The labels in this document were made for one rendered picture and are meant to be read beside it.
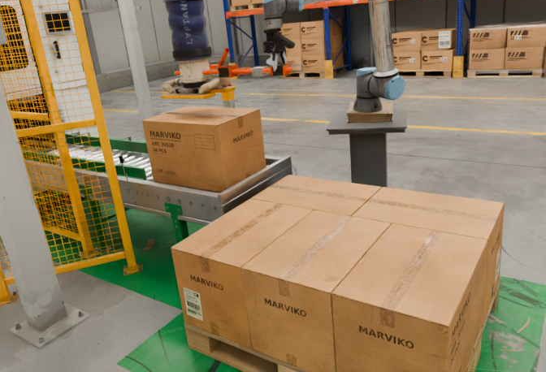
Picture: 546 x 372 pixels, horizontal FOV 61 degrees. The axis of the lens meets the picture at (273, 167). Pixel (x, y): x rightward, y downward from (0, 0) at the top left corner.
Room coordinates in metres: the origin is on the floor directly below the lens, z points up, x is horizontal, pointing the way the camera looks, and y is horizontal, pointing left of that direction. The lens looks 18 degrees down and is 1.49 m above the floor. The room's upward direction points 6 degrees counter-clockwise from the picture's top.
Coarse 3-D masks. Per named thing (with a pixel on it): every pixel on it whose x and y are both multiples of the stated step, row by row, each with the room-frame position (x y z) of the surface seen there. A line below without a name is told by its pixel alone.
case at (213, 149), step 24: (144, 120) 2.75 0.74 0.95; (168, 120) 2.67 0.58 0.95; (192, 120) 2.60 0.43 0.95; (216, 120) 2.53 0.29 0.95; (240, 120) 2.58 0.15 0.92; (168, 144) 2.65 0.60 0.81; (192, 144) 2.54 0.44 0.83; (216, 144) 2.44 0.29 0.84; (240, 144) 2.56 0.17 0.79; (168, 168) 2.67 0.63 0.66; (192, 168) 2.56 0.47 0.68; (216, 168) 2.45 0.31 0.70; (240, 168) 2.54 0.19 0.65
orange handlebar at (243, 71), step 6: (210, 66) 2.93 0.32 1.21; (216, 66) 2.98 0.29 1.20; (174, 72) 2.83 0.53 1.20; (204, 72) 2.68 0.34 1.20; (210, 72) 2.66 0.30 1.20; (216, 72) 2.63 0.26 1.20; (234, 72) 2.56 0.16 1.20; (240, 72) 2.54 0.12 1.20; (246, 72) 2.52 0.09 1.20; (264, 72) 2.45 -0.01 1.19; (270, 72) 2.44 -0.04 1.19
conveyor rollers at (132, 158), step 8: (48, 152) 3.82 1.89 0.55; (56, 152) 3.86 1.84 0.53; (72, 152) 3.79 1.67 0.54; (80, 152) 3.75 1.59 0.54; (88, 152) 3.71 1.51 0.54; (96, 152) 3.67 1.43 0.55; (112, 152) 3.60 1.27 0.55; (120, 152) 3.64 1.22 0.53; (128, 152) 3.59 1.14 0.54; (136, 152) 3.55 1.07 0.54; (128, 160) 3.37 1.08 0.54; (136, 160) 3.32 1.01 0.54; (144, 160) 3.28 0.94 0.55; (152, 176) 2.87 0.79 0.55
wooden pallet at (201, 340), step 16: (496, 288) 1.89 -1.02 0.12; (496, 304) 1.92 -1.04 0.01; (192, 336) 1.83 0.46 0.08; (208, 336) 1.77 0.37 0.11; (480, 336) 1.59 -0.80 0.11; (208, 352) 1.77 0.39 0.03; (224, 352) 1.77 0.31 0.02; (240, 352) 1.75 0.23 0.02; (256, 352) 1.60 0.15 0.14; (480, 352) 1.61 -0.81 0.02; (240, 368) 1.66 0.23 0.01; (256, 368) 1.64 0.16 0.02; (272, 368) 1.63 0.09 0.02; (288, 368) 1.51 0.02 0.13
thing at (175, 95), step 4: (176, 92) 2.71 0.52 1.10; (180, 92) 2.75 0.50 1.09; (184, 92) 2.73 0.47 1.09; (188, 92) 2.72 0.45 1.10; (192, 92) 2.70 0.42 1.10; (196, 92) 2.63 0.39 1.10; (208, 92) 2.63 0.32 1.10; (164, 96) 2.72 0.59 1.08; (168, 96) 2.70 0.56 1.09; (172, 96) 2.69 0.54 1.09; (176, 96) 2.67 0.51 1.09; (180, 96) 2.65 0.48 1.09; (184, 96) 2.63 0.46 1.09; (188, 96) 2.61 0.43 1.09; (192, 96) 2.60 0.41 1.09; (196, 96) 2.58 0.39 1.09; (200, 96) 2.56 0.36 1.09; (204, 96) 2.55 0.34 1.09; (208, 96) 2.58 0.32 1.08; (212, 96) 2.61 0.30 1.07
